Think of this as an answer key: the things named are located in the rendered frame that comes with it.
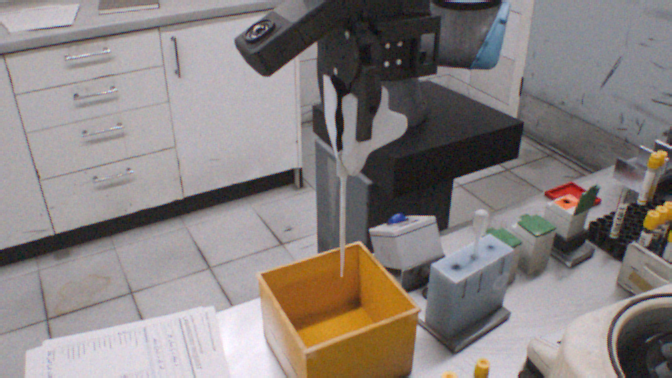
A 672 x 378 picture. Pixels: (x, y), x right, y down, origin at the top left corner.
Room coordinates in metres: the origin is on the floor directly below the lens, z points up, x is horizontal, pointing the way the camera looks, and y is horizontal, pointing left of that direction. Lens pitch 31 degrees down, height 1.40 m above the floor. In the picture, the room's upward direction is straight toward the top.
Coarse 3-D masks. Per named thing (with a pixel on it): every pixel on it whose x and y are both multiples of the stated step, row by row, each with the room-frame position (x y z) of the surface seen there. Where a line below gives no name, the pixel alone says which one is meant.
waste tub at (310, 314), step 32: (320, 256) 0.53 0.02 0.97; (352, 256) 0.55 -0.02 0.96; (288, 288) 0.52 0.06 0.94; (320, 288) 0.53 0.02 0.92; (352, 288) 0.55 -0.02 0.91; (384, 288) 0.50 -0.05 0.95; (288, 320) 0.43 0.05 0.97; (320, 320) 0.52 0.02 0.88; (352, 320) 0.52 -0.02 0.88; (384, 320) 0.43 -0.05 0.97; (416, 320) 0.44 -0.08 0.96; (288, 352) 0.43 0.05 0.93; (320, 352) 0.39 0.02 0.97; (352, 352) 0.41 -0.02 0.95; (384, 352) 0.43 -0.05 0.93
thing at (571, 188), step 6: (564, 186) 0.84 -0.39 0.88; (570, 186) 0.85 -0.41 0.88; (576, 186) 0.84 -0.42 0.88; (546, 192) 0.82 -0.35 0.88; (552, 192) 0.83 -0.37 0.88; (558, 192) 0.83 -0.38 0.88; (564, 192) 0.83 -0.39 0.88; (570, 192) 0.83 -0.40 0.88; (576, 192) 0.83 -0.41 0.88; (582, 192) 0.83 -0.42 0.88; (552, 198) 0.80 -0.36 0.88; (600, 198) 0.80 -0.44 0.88; (594, 204) 0.79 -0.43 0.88
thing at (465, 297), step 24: (480, 240) 0.56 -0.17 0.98; (432, 264) 0.52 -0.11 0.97; (456, 264) 0.52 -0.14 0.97; (480, 264) 0.52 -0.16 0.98; (504, 264) 0.53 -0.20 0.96; (432, 288) 0.51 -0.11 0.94; (456, 288) 0.49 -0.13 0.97; (480, 288) 0.51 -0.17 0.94; (504, 288) 0.54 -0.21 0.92; (432, 312) 0.51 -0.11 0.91; (456, 312) 0.49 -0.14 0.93; (480, 312) 0.52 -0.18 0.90; (504, 312) 0.53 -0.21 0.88; (456, 336) 0.49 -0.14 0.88
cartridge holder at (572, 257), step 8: (584, 232) 0.66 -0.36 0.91; (560, 240) 0.65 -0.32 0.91; (568, 240) 0.65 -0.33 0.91; (576, 240) 0.66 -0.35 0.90; (584, 240) 0.67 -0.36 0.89; (552, 248) 0.66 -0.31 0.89; (560, 248) 0.65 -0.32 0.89; (568, 248) 0.65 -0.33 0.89; (576, 248) 0.65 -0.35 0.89; (584, 248) 0.65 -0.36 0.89; (592, 248) 0.65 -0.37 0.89; (560, 256) 0.64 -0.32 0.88; (568, 256) 0.64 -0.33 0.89; (576, 256) 0.64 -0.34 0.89; (584, 256) 0.64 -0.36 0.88; (568, 264) 0.63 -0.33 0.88
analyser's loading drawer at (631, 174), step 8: (656, 144) 0.89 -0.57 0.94; (664, 144) 0.88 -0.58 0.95; (640, 152) 0.87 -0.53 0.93; (648, 152) 0.85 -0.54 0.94; (656, 152) 0.88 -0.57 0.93; (624, 160) 0.84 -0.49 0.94; (640, 160) 0.86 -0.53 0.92; (616, 168) 0.84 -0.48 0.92; (624, 168) 0.83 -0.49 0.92; (632, 168) 0.82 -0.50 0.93; (640, 168) 0.81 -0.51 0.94; (664, 168) 0.82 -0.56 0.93; (616, 176) 0.84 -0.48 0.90; (624, 176) 0.83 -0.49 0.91; (632, 176) 0.81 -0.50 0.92; (640, 176) 0.80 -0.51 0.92; (664, 176) 0.82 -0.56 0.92; (624, 184) 0.82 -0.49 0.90; (632, 184) 0.81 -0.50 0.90; (640, 184) 0.80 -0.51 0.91
